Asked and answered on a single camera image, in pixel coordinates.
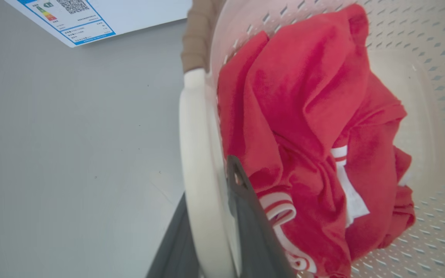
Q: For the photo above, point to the white perforated plastic laundry basket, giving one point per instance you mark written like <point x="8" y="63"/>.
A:
<point x="419" y="116"/>

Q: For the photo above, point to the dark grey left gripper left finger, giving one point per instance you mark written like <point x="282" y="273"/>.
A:
<point x="176" y="247"/>

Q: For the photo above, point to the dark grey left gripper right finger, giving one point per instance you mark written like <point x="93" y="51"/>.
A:
<point x="251" y="231"/>

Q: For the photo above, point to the white washing machine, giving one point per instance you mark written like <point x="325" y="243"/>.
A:
<point x="129" y="17"/>

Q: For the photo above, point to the tan knitted garment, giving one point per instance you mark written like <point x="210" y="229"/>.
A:
<point x="199" y="34"/>

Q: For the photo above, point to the blue-bordered energy label sticker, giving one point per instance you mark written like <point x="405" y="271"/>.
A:
<point x="68" y="19"/>

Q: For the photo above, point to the red garment with white stripes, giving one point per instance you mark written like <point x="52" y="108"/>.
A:
<point x="307" y="123"/>

